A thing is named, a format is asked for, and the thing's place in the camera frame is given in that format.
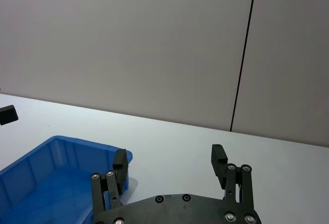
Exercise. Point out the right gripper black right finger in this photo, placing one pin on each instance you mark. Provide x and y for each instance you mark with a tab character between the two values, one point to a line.
218	165

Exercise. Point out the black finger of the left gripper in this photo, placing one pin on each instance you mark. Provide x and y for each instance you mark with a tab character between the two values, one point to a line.
7	116

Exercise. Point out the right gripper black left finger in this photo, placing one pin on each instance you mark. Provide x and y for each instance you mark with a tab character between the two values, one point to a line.
120	175

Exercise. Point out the blue plastic bin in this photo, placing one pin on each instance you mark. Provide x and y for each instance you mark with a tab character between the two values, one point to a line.
38	183

